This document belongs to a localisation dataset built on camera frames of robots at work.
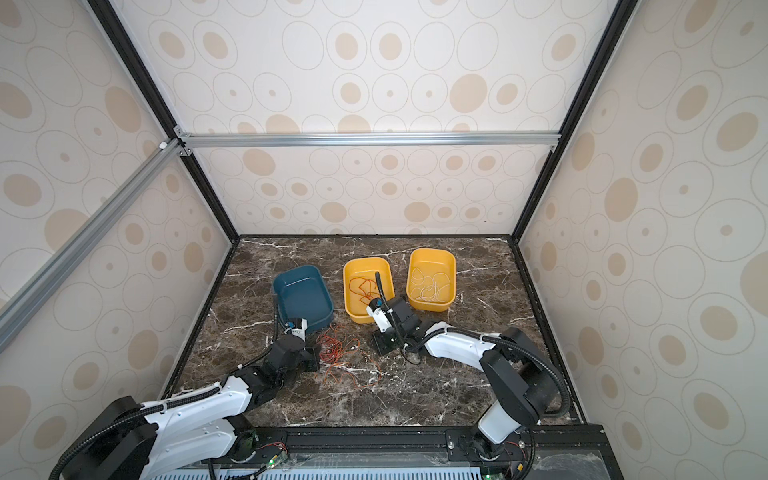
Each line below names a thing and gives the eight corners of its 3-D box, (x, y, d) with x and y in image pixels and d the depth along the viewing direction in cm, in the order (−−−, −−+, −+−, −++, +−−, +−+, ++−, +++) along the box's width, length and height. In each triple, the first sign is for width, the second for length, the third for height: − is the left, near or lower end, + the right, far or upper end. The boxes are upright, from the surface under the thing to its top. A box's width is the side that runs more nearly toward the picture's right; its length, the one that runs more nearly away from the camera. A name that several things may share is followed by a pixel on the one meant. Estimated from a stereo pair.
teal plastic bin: (266, 333, 96) (260, 324, 91) (283, 275, 110) (278, 264, 105) (330, 333, 96) (326, 324, 91) (338, 275, 110) (335, 264, 105)
